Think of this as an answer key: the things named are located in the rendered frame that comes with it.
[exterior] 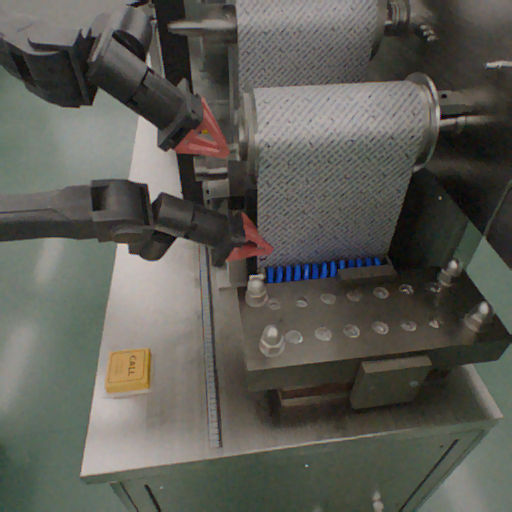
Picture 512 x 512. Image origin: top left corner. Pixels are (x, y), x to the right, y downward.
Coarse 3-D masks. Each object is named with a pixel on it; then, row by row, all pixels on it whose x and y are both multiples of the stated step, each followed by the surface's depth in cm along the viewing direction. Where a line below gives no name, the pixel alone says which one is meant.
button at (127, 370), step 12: (144, 348) 72; (108, 360) 70; (120, 360) 70; (132, 360) 70; (144, 360) 70; (108, 372) 68; (120, 372) 68; (132, 372) 68; (144, 372) 68; (108, 384) 67; (120, 384) 67; (132, 384) 67; (144, 384) 68
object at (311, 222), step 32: (288, 192) 61; (320, 192) 62; (352, 192) 63; (384, 192) 64; (288, 224) 65; (320, 224) 66; (352, 224) 67; (384, 224) 68; (288, 256) 70; (320, 256) 71; (352, 256) 73
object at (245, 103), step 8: (424, 96) 58; (248, 104) 56; (424, 104) 58; (248, 112) 55; (424, 112) 58; (248, 120) 55; (424, 120) 58; (248, 128) 55; (424, 128) 58; (248, 136) 56; (424, 136) 59; (248, 144) 56; (424, 144) 59; (248, 152) 57; (248, 160) 58; (248, 168) 60
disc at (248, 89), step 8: (248, 88) 56; (248, 96) 57; (256, 120) 54; (256, 128) 54; (256, 136) 54; (256, 144) 54; (256, 152) 55; (256, 160) 56; (256, 168) 57; (256, 176) 58
